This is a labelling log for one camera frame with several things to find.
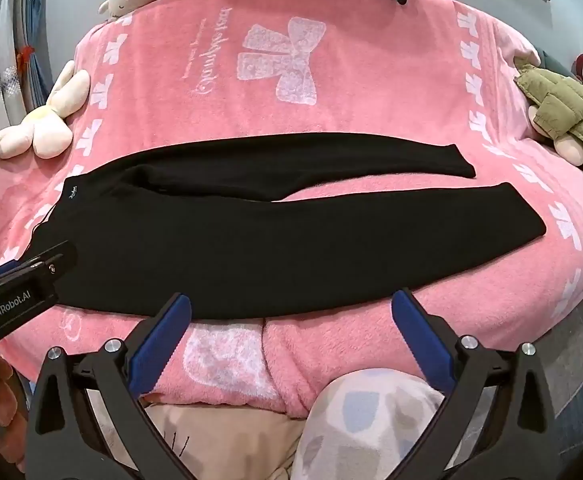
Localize beige printed cloth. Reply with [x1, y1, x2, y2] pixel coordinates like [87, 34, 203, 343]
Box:
[144, 402, 305, 480]

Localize olive green padded jacket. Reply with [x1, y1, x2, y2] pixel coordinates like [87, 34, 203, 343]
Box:
[514, 57, 583, 188]

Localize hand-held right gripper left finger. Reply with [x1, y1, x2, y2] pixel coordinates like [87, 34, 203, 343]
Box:
[26, 294, 193, 480]

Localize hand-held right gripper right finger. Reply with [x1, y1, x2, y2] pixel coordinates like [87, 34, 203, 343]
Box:
[391, 287, 558, 480]

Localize grey checked bed sheet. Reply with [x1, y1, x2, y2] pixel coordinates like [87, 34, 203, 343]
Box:
[536, 280, 583, 461]

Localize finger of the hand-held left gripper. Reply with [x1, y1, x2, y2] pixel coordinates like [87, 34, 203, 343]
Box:
[0, 241, 78, 297]

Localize black pants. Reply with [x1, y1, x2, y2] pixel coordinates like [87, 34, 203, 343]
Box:
[30, 132, 547, 321]

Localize cream flower plush toy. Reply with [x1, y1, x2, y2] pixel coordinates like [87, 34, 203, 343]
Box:
[0, 60, 92, 160]

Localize person's left hand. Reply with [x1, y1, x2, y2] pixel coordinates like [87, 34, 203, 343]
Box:
[0, 354, 31, 461]

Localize dark green pillow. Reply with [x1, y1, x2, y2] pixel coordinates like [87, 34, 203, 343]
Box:
[539, 47, 579, 81]

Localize pink printed blanket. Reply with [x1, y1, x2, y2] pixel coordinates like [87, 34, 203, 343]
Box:
[0, 0, 583, 421]

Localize person's patterned pajama leg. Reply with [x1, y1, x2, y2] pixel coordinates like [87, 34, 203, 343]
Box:
[291, 367, 445, 480]

